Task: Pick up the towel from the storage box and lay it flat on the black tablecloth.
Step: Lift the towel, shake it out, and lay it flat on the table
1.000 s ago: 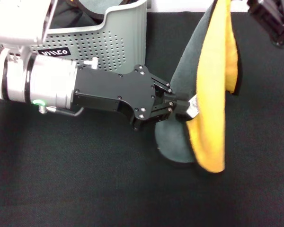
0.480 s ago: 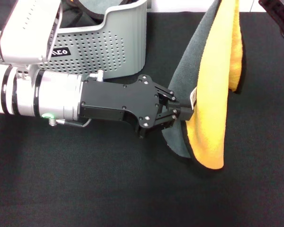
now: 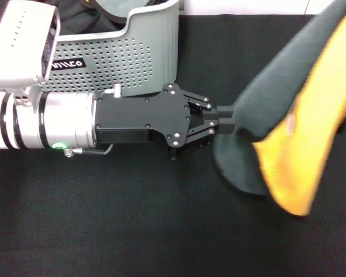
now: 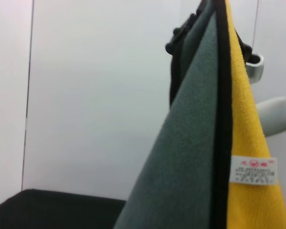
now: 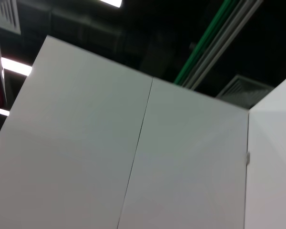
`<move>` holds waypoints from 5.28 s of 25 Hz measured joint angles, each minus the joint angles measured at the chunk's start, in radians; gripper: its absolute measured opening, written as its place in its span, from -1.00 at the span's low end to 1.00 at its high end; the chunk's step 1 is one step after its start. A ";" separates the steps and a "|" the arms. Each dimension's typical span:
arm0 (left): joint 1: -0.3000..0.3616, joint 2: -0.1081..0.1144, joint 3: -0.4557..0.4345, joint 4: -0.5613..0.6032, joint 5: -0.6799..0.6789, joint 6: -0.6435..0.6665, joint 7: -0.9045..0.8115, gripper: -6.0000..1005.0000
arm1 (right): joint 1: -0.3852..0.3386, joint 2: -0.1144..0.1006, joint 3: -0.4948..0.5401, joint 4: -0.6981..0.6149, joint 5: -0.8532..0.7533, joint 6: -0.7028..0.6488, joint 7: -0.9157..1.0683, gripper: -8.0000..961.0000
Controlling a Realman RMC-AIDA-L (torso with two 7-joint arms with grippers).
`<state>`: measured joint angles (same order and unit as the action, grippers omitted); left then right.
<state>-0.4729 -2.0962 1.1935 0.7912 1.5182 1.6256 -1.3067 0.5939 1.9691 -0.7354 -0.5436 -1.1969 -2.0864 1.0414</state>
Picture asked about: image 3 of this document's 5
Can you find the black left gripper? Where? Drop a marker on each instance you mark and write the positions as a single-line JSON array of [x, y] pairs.
[[141, 118]]

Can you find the grey towel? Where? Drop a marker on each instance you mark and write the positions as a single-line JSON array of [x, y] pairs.
[[118, 7]]

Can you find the black tablecloth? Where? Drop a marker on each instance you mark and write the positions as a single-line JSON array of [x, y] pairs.
[[132, 216]]

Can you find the yellow towel with black trim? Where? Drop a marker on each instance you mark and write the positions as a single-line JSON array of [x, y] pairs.
[[291, 86]]

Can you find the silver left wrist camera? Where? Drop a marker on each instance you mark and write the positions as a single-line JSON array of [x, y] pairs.
[[20, 43]]

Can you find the black cloth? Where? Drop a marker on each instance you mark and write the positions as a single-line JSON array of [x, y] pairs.
[[83, 20]]

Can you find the grey perforated plastic storage box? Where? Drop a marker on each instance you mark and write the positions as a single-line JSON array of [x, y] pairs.
[[118, 57]]

